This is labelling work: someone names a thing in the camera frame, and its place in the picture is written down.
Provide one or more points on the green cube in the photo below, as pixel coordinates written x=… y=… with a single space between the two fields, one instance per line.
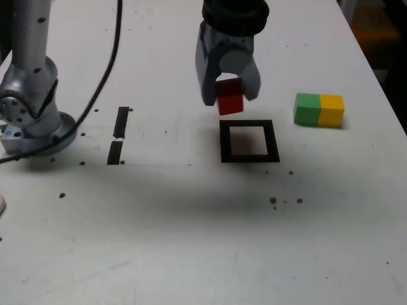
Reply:
x=305 y=109

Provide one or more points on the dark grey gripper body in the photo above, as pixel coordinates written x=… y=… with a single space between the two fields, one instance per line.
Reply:
x=235 y=43

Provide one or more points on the black tape square outline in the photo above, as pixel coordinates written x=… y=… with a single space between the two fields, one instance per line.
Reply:
x=225 y=143

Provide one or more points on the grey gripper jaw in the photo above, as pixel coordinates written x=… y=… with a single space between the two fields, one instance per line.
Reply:
x=235 y=62
x=206 y=70

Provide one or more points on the yellow cube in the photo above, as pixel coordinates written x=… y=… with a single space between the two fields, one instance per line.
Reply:
x=330 y=111

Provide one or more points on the black tape strip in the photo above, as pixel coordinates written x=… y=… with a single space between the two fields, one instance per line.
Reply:
x=114 y=152

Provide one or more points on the red cube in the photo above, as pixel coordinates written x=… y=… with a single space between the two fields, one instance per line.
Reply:
x=230 y=103

